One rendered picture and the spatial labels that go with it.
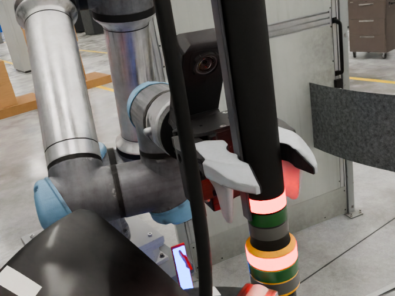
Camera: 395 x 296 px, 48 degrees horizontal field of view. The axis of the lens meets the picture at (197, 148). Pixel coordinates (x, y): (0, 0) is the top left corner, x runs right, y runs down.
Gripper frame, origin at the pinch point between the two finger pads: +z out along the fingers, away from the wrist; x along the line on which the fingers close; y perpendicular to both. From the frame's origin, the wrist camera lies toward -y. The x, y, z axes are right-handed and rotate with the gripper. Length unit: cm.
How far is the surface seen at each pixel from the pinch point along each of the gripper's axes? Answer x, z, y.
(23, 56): 19, -1210, 90
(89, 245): 14.2, -10.0, 6.8
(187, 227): -42, -184, 114
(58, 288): 17.3, -5.9, 7.2
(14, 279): 20.1, -6.2, 5.3
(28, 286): 19.3, -5.7, 6.0
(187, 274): -1, -38, 34
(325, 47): -141, -182, 33
